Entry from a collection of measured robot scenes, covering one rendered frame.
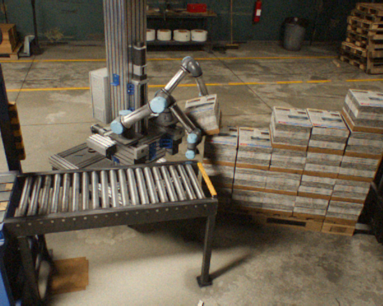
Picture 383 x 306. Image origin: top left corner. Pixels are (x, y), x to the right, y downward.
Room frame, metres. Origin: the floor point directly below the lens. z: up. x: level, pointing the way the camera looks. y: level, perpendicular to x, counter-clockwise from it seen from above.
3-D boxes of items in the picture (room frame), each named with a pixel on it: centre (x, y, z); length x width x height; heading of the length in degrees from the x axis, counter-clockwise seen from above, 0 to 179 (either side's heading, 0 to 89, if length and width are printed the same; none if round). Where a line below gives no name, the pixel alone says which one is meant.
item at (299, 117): (2.91, -0.87, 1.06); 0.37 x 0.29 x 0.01; 174
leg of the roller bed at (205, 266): (2.02, -0.19, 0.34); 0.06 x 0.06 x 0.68; 15
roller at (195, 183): (2.24, -0.07, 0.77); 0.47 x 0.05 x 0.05; 15
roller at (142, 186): (2.14, 0.31, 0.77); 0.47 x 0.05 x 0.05; 15
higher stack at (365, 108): (2.85, -1.46, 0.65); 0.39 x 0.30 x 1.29; 174
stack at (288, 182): (2.92, -0.73, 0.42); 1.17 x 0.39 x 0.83; 84
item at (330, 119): (2.90, -1.16, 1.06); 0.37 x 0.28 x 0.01; 173
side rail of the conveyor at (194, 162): (2.34, 0.56, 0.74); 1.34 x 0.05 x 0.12; 105
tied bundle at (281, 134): (2.91, -0.86, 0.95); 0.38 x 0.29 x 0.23; 174
